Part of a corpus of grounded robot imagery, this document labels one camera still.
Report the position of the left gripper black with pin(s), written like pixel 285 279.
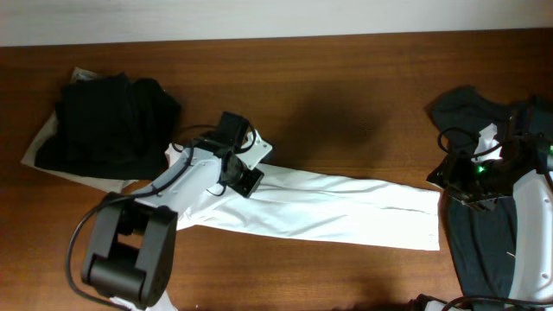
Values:
pixel 245 184

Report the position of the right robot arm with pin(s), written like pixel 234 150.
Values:
pixel 520 167

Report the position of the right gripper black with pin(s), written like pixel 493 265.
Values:
pixel 450 172

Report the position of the folded beige garment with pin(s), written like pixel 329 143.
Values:
pixel 94 136

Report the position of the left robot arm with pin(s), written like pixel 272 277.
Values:
pixel 131 249

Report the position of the dark t-shirt white lettering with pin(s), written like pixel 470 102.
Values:
pixel 483 244

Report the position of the folded black garment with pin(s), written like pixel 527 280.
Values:
pixel 158 113

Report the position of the white robot print t-shirt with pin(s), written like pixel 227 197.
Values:
pixel 297 204

